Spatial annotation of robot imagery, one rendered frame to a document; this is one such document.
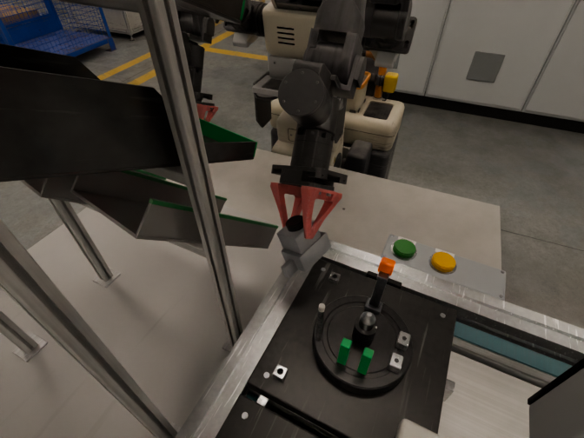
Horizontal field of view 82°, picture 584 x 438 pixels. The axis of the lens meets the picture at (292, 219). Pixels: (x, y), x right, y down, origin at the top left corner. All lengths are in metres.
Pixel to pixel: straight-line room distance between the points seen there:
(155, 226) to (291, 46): 0.80
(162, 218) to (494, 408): 0.52
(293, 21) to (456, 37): 2.42
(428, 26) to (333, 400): 3.10
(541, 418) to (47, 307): 0.34
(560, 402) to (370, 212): 0.66
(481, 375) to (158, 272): 0.62
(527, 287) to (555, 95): 1.89
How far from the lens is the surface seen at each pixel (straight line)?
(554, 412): 0.30
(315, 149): 0.48
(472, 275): 0.68
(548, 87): 3.53
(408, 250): 0.65
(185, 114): 0.32
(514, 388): 0.65
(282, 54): 1.11
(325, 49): 0.52
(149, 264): 0.80
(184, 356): 0.66
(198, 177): 0.35
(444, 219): 0.92
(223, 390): 0.52
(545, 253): 2.36
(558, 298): 2.16
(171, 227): 0.41
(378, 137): 1.40
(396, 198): 0.94
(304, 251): 0.49
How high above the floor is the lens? 1.44
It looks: 44 degrees down
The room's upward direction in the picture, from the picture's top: straight up
